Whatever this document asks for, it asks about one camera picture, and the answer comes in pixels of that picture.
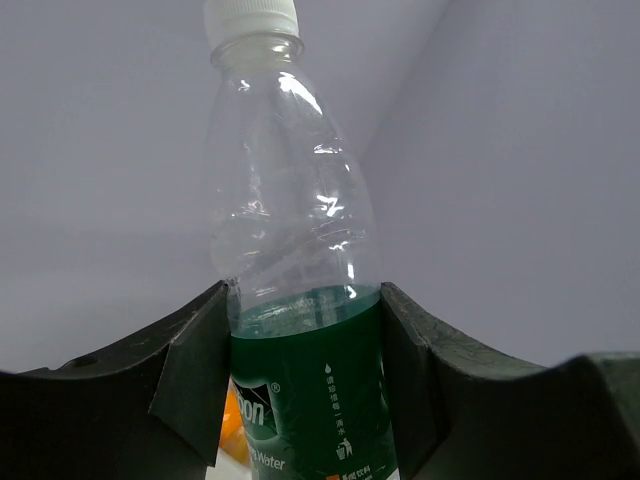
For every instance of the orange juice bottle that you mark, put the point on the orange juice bottle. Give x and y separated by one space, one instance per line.
232 437

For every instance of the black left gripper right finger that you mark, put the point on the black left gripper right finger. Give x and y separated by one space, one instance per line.
463 410

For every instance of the green label clear bottle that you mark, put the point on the green label clear bottle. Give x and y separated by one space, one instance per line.
293 234

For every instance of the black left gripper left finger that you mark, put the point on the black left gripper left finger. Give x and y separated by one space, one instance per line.
149 406

